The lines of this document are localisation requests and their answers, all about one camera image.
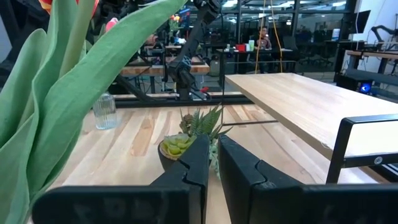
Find person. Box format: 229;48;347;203
254;26;274;74

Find yellow hanging cable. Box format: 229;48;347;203
269;0;284;74

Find ribbed clear glass vase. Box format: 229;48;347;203
92;92;119;131

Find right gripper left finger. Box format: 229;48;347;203
32;134;211;224

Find potted succulent plant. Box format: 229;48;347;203
157;104;233;181

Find computer case with blue light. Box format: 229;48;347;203
335;73;379;96

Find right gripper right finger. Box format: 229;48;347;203
219;134;398;224

